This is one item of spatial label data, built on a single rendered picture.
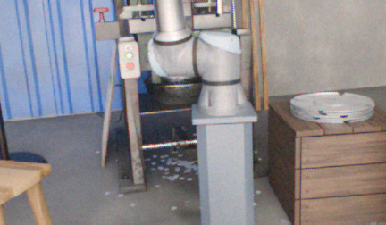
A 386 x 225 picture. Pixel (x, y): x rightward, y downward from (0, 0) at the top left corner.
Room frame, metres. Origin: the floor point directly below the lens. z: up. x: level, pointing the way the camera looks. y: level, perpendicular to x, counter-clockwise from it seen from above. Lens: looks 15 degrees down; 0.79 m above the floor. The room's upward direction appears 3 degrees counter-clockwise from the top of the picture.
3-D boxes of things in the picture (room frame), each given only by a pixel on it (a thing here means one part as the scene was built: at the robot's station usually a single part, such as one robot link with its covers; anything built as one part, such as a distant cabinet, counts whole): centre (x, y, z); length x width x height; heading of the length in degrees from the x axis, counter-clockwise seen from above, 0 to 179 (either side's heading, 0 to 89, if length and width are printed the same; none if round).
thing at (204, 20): (2.11, 0.04, 0.68); 0.45 x 0.30 x 0.06; 100
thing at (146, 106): (2.12, 0.05, 0.31); 0.43 x 0.42 x 0.01; 100
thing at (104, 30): (1.83, 0.31, 0.62); 0.10 x 0.06 x 0.20; 100
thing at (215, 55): (1.32, -0.09, 0.62); 0.13 x 0.12 x 0.14; 77
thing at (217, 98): (1.32, -0.10, 0.50); 0.15 x 0.15 x 0.10
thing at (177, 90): (2.11, 0.04, 0.36); 0.34 x 0.34 x 0.10
